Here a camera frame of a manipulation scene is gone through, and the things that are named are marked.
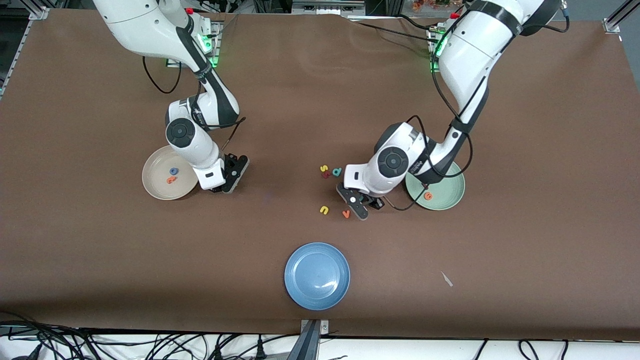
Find pale green round plate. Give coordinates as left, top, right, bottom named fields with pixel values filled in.
left=405, top=160, right=466, bottom=211

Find beige round plate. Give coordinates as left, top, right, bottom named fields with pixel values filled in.
left=141, top=145, right=202, bottom=201

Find blue round plate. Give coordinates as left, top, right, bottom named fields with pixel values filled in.
left=284, top=242, right=351, bottom=311

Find brown table cover sheet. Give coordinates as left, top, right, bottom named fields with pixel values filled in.
left=0, top=9, right=640, bottom=342

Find orange dried flowers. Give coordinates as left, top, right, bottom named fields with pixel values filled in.
left=411, top=0, right=463, bottom=12

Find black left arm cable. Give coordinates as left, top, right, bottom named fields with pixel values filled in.
left=382, top=0, right=571, bottom=212

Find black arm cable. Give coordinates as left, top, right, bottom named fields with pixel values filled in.
left=142, top=55, right=247, bottom=153
left=382, top=0, right=571, bottom=212

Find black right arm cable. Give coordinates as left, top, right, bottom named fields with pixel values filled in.
left=142, top=55, right=247, bottom=153

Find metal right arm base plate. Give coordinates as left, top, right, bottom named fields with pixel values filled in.
left=200, top=21, right=223, bottom=69

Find silver camera mount bracket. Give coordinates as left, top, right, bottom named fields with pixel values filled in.
left=300, top=319, right=330, bottom=335

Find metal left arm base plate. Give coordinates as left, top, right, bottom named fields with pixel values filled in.
left=426, top=25, right=448, bottom=74

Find silver metal frame piece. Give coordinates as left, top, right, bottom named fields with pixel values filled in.
left=291, top=0, right=366, bottom=16

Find aluminium frame rail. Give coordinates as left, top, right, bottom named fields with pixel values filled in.
left=602, top=0, right=640, bottom=35
left=0, top=6, right=51, bottom=98

